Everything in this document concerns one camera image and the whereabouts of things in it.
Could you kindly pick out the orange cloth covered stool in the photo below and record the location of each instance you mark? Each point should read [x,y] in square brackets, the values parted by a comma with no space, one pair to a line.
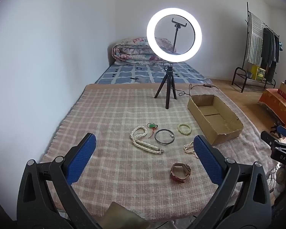
[274,102]

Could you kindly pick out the cardboard box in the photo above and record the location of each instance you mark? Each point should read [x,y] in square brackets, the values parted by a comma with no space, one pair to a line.
[214,121]

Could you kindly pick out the striped towel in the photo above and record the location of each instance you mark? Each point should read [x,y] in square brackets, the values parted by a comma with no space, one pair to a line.
[255,40]

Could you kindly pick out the black phone holder pole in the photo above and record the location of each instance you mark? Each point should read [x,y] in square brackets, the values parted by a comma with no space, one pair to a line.
[176,38]

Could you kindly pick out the folded floral quilt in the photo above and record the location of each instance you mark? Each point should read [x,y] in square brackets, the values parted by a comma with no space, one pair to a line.
[131,50]

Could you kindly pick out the pink plaid blanket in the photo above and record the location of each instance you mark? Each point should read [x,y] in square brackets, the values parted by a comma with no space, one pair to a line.
[109,114]

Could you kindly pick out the dark hanging clothes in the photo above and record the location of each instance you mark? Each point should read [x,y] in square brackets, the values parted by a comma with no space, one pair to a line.
[268,50]

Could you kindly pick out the black tripod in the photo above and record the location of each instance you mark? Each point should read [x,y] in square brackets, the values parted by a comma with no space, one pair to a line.
[168,88]

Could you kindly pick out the black metal clothes rack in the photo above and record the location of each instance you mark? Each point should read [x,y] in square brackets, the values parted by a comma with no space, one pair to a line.
[247,23]

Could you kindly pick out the yellow box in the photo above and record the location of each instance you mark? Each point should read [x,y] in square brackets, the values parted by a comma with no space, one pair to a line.
[258,72]

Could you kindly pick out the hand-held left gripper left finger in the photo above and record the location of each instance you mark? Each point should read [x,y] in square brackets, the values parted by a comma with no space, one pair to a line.
[82,157]

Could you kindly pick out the small grey pot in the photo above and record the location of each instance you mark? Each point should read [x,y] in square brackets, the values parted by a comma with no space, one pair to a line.
[249,74]

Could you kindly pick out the bed with blue patterned sheet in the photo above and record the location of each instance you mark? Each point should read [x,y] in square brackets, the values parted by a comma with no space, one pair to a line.
[133,74]

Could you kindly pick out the black bangle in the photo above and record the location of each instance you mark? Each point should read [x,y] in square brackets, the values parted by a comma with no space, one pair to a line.
[172,136]

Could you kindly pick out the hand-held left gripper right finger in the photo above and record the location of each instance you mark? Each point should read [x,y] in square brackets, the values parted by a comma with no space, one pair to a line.
[208,162]

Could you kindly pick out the olive green cloth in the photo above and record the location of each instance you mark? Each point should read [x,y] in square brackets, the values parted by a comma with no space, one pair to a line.
[124,216]

